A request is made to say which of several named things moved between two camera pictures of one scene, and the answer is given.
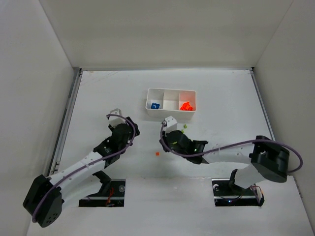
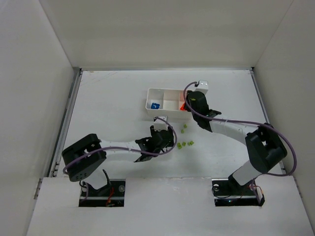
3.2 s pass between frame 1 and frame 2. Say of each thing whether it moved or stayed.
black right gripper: moved
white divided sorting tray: stayed
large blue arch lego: stayed
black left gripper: moved
